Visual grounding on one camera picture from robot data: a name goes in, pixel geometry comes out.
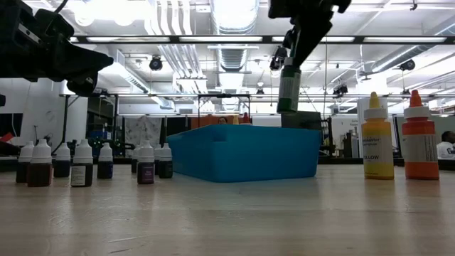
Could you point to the black shelving unit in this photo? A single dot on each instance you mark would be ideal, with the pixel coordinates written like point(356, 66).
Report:
point(115, 128)

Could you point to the large green dye bottle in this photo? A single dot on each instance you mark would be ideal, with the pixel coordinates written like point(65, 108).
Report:
point(288, 92)

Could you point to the small brown dropper bottle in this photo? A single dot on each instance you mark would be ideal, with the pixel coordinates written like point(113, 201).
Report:
point(40, 167)

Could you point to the white rectangular air duct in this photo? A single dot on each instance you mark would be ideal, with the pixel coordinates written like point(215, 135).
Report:
point(128, 80)

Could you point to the black crossbar with light strips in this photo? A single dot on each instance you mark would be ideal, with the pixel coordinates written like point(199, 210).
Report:
point(266, 39)

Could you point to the large orange dye bottle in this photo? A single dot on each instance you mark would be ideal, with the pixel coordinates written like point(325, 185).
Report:
point(419, 142)

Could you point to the small black dropper bottle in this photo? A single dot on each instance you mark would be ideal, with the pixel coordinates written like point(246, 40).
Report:
point(82, 153)

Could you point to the small red object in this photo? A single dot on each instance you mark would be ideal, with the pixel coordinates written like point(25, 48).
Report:
point(5, 137)

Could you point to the small dark green dropper bottle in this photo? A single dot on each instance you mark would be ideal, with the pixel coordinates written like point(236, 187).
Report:
point(166, 167)

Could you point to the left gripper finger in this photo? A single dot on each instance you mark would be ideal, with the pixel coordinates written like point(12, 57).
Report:
point(85, 60)
point(92, 71)

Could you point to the black screen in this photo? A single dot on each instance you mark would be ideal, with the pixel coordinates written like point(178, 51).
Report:
point(10, 124)

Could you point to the small dark red dropper bottle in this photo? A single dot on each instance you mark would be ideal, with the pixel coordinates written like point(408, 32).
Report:
point(24, 153)

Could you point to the black metal stand frame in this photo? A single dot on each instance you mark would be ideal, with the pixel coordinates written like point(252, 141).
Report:
point(224, 95)

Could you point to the black hanging spotlight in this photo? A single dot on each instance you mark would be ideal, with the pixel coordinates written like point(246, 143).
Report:
point(276, 60)
point(340, 89)
point(407, 64)
point(155, 63)

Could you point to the dark monitor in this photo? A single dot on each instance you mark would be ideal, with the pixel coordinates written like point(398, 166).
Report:
point(302, 121)

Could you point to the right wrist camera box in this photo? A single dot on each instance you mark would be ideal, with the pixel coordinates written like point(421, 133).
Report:
point(289, 38)

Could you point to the small purple dropper bottle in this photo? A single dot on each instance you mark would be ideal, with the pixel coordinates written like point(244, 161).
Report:
point(146, 170)

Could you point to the orange panel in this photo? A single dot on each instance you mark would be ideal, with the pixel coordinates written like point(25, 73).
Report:
point(206, 122)

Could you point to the silver round ventilation duct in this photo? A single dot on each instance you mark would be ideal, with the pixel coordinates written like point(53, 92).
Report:
point(234, 17)

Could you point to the small blue dropper bottle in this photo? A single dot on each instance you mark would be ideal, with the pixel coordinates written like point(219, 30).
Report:
point(105, 167)

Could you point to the person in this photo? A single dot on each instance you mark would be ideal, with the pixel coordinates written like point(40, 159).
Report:
point(448, 147)
point(223, 120)

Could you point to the grey marbled panel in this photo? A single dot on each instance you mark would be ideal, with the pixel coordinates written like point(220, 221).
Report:
point(142, 129)

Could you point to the large yellow dye bottle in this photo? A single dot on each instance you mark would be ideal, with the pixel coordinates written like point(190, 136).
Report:
point(377, 142)

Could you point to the teal plastic bin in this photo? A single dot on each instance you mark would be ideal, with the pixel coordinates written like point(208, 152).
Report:
point(245, 153)

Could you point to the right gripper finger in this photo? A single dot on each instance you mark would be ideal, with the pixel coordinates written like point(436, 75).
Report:
point(311, 39)

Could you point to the black aluminium rig frame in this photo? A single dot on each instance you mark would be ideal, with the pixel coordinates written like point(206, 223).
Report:
point(341, 160)

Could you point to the grey-green partition panel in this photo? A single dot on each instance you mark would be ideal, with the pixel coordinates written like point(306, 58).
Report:
point(398, 135)

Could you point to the long black horizontal beam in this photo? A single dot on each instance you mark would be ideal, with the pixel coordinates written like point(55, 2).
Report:
point(160, 95)

